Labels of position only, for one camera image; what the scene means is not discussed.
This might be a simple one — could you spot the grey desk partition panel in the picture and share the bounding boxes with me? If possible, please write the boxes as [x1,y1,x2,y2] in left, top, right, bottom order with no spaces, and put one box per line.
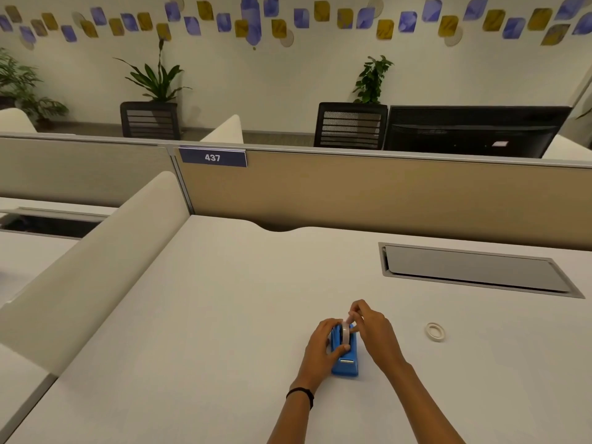
[0,134,185,208]

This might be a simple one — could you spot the black wristband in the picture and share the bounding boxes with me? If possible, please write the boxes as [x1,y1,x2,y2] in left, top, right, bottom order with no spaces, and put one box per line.
[286,387,315,410]

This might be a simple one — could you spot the person's left forearm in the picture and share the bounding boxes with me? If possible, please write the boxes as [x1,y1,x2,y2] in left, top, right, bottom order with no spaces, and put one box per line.
[265,377,324,444]

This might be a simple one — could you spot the grey desk cable hatch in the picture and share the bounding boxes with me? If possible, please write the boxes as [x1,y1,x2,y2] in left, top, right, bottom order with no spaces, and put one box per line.
[378,242,585,299]
[0,207,110,240]

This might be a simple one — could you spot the person's left hand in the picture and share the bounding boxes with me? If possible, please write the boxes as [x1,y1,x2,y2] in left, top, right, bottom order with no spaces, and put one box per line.
[303,318,351,383]

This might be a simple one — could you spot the blue and gold wall decoration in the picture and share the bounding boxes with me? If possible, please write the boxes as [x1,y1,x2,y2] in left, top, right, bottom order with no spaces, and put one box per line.
[0,0,592,50]

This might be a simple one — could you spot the beige desk partition panel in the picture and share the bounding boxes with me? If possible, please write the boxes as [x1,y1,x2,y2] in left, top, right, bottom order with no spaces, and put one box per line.
[172,144,592,251]

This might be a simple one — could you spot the broad-leaf potted plant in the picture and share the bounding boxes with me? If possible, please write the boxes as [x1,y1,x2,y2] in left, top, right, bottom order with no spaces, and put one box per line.
[113,38,193,104]

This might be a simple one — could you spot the bushy potted plant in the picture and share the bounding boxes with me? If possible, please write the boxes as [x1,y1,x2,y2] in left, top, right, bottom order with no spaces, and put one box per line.
[0,47,69,126]

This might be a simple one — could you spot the person's right hand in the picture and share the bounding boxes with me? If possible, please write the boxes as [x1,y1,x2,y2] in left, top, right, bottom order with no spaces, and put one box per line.
[347,299,408,376]

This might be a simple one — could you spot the cream side divider panel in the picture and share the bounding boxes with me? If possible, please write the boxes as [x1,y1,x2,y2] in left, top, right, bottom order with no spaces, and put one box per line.
[0,108,38,134]
[542,134,592,162]
[0,171,191,377]
[200,114,245,145]

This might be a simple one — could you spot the person's right forearm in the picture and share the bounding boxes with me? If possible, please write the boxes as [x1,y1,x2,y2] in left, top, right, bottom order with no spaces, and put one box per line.
[384,360,469,444]

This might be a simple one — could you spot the black mesh office chair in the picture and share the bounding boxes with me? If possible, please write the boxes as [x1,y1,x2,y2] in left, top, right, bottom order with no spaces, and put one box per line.
[120,101,182,141]
[314,102,389,150]

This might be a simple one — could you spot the blue tape dispenser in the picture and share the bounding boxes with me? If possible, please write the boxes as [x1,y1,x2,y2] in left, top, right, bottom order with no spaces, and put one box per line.
[328,323,360,378]

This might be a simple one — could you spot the small-leaf potted plant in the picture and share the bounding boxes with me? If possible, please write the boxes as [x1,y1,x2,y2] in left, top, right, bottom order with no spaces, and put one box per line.
[352,55,395,105]

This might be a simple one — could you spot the black computer monitor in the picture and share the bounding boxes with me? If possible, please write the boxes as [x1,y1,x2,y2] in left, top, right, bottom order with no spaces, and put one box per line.
[383,105,573,159]

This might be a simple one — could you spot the clear tape roll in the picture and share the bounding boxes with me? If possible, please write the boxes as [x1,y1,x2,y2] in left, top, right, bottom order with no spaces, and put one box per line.
[339,316,354,353]

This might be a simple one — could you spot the blue desk number sign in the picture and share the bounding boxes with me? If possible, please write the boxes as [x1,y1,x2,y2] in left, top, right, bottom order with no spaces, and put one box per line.
[179,147,248,168]

